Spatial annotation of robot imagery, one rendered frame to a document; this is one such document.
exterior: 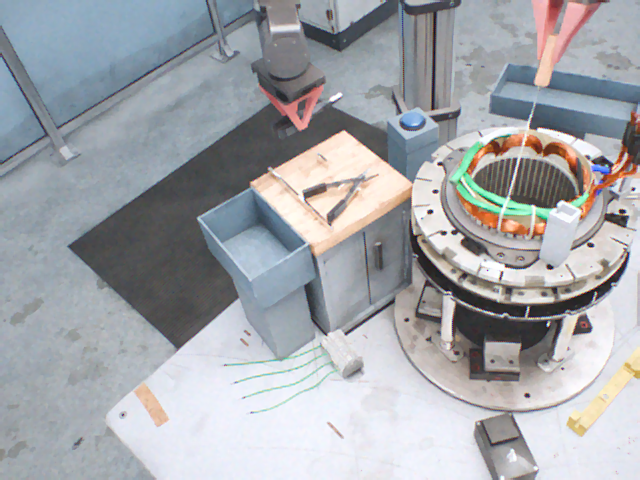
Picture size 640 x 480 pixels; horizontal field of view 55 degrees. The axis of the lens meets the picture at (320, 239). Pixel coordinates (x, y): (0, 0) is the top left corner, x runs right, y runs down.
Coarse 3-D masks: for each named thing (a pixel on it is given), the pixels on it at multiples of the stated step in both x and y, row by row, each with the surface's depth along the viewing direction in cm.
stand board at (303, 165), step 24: (336, 144) 108; (360, 144) 107; (288, 168) 105; (312, 168) 104; (336, 168) 104; (360, 168) 103; (384, 168) 102; (264, 192) 102; (288, 192) 101; (336, 192) 100; (384, 192) 99; (408, 192) 99; (288, 216) 98; (312, 216) 97; (360, 216) 96; (312, 240) 94; (336, 240) 95
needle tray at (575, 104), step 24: (504, 72) 117; (528, 72) 117; (552, 72) 115; (504, 96) 111; (528, 96) 117; (552, 96) 116; (576, 96) 115; (600, 96) 114; (624, 96) 112; (552, 120) 110; (576, 120) 108; (600, 120) 106; (624, 120) 103
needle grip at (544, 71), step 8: (552, 40) 72; (544, 48) 73; (552, 48) 73; (544, 56) 73; (552, 56) 73; (544, 64) 74; (552, 64) 74; (536, 72) 75; (544, 72) 74; (536, 80) 75; (544, 80) 75
